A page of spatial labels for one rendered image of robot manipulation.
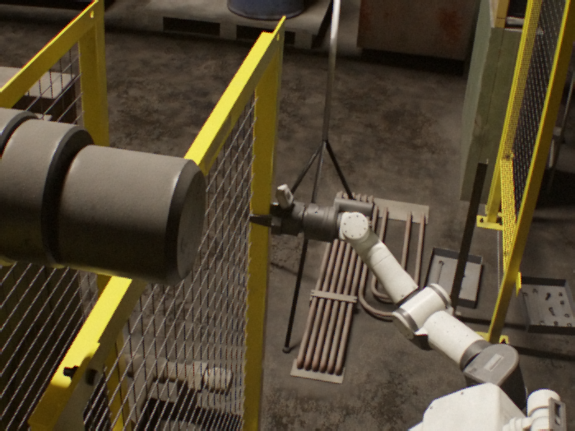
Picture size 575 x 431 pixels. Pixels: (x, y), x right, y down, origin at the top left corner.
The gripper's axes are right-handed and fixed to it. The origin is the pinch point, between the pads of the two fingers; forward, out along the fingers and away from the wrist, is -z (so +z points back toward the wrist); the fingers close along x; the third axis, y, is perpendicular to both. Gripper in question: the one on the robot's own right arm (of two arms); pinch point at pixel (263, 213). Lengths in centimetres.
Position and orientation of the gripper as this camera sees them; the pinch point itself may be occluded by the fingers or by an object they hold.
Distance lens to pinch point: 218.5
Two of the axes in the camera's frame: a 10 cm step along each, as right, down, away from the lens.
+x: -2.1, 5.4, -8.1
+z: 9.8, 1.7, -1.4
